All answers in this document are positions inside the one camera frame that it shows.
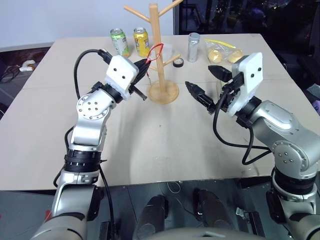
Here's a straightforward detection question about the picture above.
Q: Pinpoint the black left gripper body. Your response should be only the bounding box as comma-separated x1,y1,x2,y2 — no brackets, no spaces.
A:
129,70,145,92

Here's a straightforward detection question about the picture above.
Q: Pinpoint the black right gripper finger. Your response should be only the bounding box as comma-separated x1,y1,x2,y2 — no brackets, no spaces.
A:
208,65,234,82
184,81,219,115

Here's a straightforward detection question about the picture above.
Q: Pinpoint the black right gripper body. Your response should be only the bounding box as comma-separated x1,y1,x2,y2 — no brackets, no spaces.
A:
216,79,245,114

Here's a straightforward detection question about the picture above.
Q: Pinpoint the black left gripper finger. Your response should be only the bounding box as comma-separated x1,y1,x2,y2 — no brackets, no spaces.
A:
133,58,152,76
130,85,148,102

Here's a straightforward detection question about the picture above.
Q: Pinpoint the red wire loop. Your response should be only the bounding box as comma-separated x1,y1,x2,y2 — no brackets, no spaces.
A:
145,43,165,85

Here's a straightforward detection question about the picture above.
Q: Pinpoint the wooden tree stand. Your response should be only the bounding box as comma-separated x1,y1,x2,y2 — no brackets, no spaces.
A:
124,0,185,105

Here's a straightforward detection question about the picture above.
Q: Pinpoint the round yellow food piece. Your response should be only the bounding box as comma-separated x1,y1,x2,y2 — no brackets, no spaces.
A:
207,48,223,64
227,50,244,64

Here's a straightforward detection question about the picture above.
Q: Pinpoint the yellow drink can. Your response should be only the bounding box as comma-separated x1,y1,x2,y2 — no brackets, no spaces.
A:
132,27,154,58

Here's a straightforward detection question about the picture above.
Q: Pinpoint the clear plastic bag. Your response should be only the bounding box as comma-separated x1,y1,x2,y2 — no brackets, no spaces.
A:
204,38,245,65

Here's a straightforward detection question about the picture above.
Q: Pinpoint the green drink can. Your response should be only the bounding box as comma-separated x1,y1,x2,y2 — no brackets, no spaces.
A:
109,28,132,58

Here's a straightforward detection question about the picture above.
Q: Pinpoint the silver metal can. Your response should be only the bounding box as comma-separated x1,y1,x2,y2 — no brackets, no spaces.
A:
187,32,202,63

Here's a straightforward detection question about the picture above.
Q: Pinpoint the dark glass partition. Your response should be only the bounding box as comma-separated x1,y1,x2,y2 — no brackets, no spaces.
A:
173,0,320,35

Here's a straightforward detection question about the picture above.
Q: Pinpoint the purple cloth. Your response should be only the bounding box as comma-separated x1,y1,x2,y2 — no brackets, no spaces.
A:
306,84,320,114

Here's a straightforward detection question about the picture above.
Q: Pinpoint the small metal clip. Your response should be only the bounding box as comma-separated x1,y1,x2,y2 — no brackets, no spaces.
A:
235,207,251,219

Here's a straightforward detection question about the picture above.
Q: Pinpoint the grey robot torso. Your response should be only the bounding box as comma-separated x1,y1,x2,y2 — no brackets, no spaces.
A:
149,226,254,240

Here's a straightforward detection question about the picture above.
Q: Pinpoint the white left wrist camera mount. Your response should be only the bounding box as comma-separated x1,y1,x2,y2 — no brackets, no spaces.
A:
104,55,140,101

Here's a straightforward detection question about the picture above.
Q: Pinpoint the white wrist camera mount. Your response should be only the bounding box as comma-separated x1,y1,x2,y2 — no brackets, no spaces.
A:
104,55,140,101
228,52,264,118

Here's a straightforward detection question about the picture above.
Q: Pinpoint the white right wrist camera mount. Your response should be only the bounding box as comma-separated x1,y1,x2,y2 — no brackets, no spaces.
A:
228,52,264,118

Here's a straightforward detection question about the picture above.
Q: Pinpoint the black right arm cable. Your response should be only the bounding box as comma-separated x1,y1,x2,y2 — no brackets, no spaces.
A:
212,72,272,166

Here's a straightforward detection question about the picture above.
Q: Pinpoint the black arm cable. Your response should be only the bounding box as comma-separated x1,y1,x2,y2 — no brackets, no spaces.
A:
64,48,117,232
212,72,272,166

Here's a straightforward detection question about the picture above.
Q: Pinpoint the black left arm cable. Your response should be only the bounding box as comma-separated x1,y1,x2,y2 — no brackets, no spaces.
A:
64,48,117,232

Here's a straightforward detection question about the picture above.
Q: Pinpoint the thin white floor cable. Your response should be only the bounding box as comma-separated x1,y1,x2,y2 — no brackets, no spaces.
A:
166,180,181,194

